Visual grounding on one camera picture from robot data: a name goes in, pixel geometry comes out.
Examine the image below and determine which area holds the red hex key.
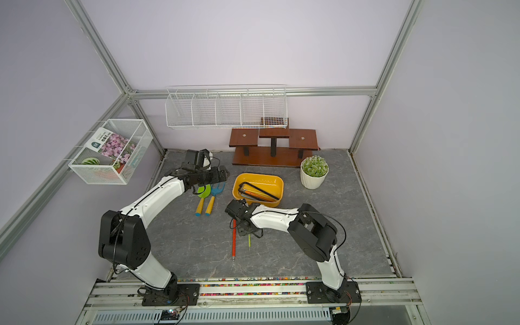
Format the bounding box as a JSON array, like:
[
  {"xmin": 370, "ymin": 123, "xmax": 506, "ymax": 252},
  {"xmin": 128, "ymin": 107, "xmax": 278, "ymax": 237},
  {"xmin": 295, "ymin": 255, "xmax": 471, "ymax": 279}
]
[{"xmin": 232, "ymin": 219, "xmax": 237, "ymax": 261}]

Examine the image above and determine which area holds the thin black hex key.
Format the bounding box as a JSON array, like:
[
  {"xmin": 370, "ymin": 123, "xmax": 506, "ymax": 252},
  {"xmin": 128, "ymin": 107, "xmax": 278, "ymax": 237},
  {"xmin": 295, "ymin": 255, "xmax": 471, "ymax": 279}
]
[{"xmin": 238, "ymin": 186, "xmax": 265, "ymax": 202}]

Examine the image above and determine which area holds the orange hex key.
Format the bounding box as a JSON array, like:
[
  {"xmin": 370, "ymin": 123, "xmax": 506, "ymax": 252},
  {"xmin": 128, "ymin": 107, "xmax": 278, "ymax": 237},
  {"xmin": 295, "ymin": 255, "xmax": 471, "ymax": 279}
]
[{"xmin": 238, "ymin": 190, "xmax": 277, "ymax": 202}]

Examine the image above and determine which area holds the large black hex key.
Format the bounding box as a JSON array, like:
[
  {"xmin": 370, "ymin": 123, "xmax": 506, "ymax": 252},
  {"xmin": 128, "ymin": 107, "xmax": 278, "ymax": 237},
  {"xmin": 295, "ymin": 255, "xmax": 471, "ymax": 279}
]
[{"xmin": 239, "ymin": 181, "xmax": 280, "ymax": 200}]

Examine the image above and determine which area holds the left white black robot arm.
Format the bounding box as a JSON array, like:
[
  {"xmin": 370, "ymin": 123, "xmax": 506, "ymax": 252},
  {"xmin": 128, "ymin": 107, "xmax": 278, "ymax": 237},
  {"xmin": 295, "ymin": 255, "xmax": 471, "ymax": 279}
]
[{"xmin": 98, "ymin": 166, "xmax": 230, "ymax": 306}]

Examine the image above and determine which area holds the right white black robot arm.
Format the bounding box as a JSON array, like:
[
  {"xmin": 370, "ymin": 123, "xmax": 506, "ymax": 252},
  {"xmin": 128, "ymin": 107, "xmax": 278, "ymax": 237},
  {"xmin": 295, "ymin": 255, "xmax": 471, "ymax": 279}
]
[{"xmin": 226, "ymin": 200, "xmax": 362, "ymax": 306}]

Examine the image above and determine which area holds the yellow plastic storage box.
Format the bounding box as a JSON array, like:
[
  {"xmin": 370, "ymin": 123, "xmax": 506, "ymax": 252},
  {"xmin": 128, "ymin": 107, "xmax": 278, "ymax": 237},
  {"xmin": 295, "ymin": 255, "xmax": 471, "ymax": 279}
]
[{"xmin": 232, "ymin": 173, "xmax": 284, "ymax": 207}]

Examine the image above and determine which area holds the green garden trowel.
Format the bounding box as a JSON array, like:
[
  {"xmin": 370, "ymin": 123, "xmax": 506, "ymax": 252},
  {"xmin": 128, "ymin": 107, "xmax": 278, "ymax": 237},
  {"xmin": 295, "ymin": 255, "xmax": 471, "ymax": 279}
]
[{"xmin": 195, "ymin": 185, "xmax": 211, "ymax": 217}]

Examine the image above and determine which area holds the blue garden hand rake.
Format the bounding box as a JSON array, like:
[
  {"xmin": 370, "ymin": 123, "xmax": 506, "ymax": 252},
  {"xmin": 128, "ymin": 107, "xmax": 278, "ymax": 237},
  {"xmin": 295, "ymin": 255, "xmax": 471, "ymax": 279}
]
[{"xmin": 205, "ymin": 181, "xmax": 226, "ymax": 216}]

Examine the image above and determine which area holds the flower seed packet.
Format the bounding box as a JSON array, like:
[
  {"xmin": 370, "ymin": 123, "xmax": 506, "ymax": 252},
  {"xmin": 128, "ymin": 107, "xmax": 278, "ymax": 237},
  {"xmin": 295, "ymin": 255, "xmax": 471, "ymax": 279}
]
[{"xmin": 85, "ymin": 127, "xmax": 137, "ymax": 165}]

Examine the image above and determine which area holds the brown wooden stepped stand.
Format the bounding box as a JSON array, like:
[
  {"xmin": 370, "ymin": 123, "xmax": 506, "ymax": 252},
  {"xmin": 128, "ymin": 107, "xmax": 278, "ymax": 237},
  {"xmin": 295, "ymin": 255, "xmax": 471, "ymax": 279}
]
[{"xmin": 229, "ymin": 127, "xmax": 320, "ymax": 168}]

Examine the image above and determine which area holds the white pot green plant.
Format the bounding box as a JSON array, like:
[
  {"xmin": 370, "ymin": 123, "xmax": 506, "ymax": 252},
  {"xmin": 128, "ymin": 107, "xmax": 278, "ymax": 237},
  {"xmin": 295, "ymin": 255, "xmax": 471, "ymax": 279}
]
[{"xmin": 301, "ymin": 155, "xmax": 330, "ymax": 190}]

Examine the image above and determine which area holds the green striped ball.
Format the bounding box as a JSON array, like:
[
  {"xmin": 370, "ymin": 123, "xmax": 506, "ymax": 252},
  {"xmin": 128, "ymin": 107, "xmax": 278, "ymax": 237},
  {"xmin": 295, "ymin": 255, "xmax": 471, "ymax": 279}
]
[{"xmin": 81, "ymin": 157, "xmax": 100, "ymax": 165}]

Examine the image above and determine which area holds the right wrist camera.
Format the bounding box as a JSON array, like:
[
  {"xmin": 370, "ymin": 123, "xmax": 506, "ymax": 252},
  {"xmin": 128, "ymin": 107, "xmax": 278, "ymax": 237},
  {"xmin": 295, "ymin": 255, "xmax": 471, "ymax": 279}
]
[{"xmin": 225, "ymin": 199, "xmax": 249, "ymax": 222}]

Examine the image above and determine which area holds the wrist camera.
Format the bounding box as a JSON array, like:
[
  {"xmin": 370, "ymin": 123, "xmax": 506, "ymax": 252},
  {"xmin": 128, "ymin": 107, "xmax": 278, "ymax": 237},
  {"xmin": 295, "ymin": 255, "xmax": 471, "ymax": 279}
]
[
  {"xmin": 225, "ymin": 199, "xmax": 249, "ymax": 222},
  {"xmin": 182, "ymin": 149, "xmax": 213, "ymax": 171}
]

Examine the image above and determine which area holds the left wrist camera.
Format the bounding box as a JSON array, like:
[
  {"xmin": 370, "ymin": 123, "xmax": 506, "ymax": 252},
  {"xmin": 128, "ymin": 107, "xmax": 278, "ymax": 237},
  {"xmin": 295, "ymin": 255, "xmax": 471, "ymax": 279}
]
[{"xmin": 182, "ymin": 149, "xmax": 213, "ymax": 171}]

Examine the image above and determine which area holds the long white wire shelf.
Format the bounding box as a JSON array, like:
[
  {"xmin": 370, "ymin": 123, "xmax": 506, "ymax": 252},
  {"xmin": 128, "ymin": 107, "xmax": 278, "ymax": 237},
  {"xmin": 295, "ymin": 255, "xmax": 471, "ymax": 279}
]
[{"xmin": 165, "ymin": 84, "xmax": 288, "ymax": 129}]

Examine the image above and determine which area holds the white wire side basket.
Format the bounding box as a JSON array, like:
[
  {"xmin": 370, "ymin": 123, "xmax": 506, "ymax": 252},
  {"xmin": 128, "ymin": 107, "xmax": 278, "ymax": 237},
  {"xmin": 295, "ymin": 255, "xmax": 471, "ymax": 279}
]
[{"xmin": 69, "ymin": 119, "xmax": 153, "ymax": 185}]

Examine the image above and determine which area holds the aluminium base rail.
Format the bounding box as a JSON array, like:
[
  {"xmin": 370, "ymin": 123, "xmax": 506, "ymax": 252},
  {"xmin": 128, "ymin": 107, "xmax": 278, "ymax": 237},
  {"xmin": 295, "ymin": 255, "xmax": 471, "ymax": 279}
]
[{"xmin": 77, "ymin": 277, "xmax": 430, "ymax": 324}]

